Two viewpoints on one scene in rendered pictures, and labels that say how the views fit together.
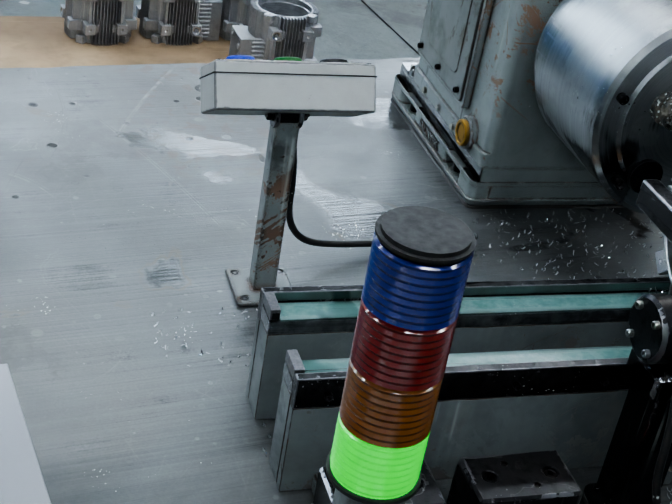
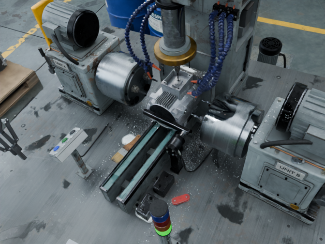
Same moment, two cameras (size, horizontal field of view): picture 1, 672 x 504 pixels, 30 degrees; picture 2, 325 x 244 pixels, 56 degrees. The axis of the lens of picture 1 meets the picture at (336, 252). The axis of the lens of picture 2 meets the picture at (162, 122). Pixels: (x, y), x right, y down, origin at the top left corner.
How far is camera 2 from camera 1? 0.64 m
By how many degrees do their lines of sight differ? 30
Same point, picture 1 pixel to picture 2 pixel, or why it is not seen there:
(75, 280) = (52, 201)
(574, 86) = (113, 94)
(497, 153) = (99, 103)
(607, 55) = (117, 87)
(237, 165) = (51, 142)
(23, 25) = not seen: outside the picture
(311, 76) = (73, 141)
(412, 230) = (157, 210)
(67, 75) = not seen: outside the picture
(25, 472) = not seen: outside the picture
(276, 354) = (109, 194)
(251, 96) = (66, 155)
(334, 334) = (116, 182)
